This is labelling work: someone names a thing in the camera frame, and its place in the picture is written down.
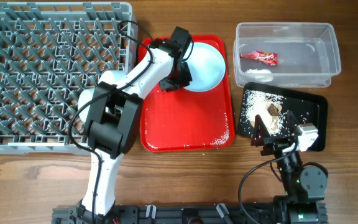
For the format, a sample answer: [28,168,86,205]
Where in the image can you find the white napkin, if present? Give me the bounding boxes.
[246,69,273,83]

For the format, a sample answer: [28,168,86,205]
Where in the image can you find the red snack wrapper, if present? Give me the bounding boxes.
[239,50,278,66]

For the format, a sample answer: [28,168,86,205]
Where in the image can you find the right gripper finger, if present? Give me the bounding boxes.
[251,114,273,145]
[280,110,300,137]

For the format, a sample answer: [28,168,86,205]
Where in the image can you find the brown food scraps with rice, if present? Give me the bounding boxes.
[241,89,310,138]

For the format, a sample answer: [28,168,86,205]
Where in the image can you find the clear plastic waste bin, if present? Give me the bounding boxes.
[233,22,341,88]

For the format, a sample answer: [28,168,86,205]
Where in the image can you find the light green bowl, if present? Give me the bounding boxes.
[78,88,94,122]

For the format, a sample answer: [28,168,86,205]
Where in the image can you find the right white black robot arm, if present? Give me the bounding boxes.
[251,112,328,223]

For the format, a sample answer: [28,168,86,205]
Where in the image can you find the grey plastic dishwasher rack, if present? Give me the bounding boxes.
[0,1,138,155]

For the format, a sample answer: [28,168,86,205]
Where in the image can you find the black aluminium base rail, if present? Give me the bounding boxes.
[51,202,328,224]

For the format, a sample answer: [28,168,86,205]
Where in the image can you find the spilled rice on tray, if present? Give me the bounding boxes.
[140,110,234,152]

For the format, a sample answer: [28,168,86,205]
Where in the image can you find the small light blue bowl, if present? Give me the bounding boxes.
[98,70,127,88]

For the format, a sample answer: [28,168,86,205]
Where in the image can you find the black rectangular waste tray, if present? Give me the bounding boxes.
[237,82,328,152]

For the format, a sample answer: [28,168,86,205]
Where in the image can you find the large light blue plate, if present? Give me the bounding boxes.
[185,42,226,92]

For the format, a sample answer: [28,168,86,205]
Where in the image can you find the red plastic serving tray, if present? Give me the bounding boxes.
[140,34,235,152]

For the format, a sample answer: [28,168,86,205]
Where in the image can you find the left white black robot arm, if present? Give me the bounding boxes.
[76,37,194,223]

